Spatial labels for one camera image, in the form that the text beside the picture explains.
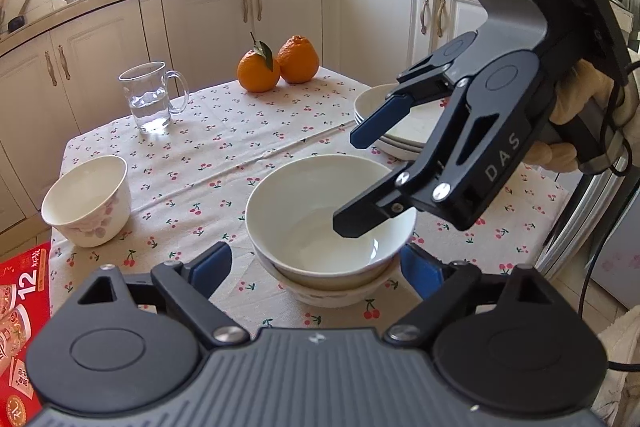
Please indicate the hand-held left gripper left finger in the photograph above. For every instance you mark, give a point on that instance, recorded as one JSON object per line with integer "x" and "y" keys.
{"x": 212, "y": 267}

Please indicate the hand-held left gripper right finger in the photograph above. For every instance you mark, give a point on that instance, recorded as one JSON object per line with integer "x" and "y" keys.
{"x": 417, "y": 272}

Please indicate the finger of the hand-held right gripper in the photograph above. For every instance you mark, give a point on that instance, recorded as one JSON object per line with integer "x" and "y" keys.
{"x": 360, "y": 222}
{"x": 375, "y": 122}

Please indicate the white floral bowl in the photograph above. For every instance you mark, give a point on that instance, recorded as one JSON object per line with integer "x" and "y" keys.
{"x": 300, "y": 227}
{"x": 85, "y": 207}
{"x": 325, "y": 296}

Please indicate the person's right hand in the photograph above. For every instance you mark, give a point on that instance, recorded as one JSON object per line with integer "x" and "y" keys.
{"x": 580, "y": 92}

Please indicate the orange without leaf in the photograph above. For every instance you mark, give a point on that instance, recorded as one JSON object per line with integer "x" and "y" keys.
{"x": 300, "y": 62}

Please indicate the cherry-print tablecloth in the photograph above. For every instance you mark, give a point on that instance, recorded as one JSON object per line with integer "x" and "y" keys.
{"x": 210, "y": 147}

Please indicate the orange with green leaf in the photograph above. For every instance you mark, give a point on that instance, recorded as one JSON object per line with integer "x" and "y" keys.
{"x": 255, "y": 74}

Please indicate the glass mug with water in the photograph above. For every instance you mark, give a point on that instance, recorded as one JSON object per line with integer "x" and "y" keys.
{"x": 150, "y": 107}

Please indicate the red printed carton box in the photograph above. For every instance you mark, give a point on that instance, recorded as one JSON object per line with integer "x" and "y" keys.
{"x": 20, "y": 307}

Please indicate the white kitchen cabinets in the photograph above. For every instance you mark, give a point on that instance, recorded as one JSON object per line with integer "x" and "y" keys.
{"x": 200, "y": 22}

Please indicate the refrigerator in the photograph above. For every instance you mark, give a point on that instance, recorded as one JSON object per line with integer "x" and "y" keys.
{"x": 620, "y": 257}

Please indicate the person's white clothing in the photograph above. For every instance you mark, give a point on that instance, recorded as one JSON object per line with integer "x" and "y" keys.
{"x": 617, "y": 357}

